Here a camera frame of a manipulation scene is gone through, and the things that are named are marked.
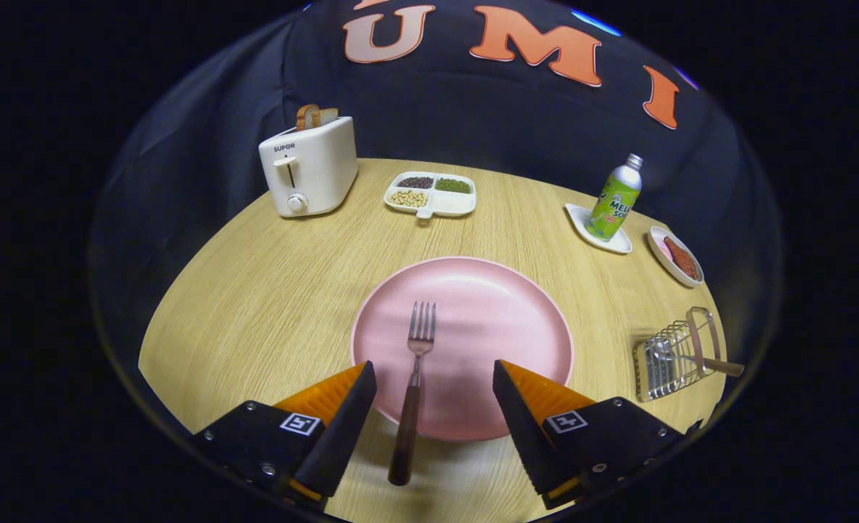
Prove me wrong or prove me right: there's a white oval bowl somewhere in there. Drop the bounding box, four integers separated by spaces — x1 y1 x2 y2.
648 225 706 289

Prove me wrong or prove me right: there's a pink round plate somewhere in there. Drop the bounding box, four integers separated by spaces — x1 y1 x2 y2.
350 256 574 442

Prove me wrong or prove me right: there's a red-brown meat piece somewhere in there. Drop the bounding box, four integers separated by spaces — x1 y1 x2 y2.
663 236 700 281

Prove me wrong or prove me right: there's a fork with brown handle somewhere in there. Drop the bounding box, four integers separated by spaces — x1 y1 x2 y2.
388 301 437 487

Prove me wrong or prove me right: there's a spoon with brown handle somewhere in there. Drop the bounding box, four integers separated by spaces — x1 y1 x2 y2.
654 341 746 378

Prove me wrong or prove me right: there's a metal wire basket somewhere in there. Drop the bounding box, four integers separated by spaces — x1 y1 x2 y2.
632 306 722 402

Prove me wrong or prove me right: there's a white square coaster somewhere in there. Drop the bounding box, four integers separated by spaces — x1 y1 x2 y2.
565 203 633 255

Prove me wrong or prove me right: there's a white toaster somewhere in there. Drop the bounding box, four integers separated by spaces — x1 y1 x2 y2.
258 116 359 218

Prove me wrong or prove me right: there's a green soda bottle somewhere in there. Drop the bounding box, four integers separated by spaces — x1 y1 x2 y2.
585 153 644 243

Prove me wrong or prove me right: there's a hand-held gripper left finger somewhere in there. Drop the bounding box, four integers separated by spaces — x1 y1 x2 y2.
194 360 378 512

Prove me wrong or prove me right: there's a white divided dish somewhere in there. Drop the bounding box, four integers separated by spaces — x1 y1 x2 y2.
383 171 477 219

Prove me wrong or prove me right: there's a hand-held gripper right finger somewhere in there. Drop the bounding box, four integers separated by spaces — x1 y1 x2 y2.
492 359 691 510

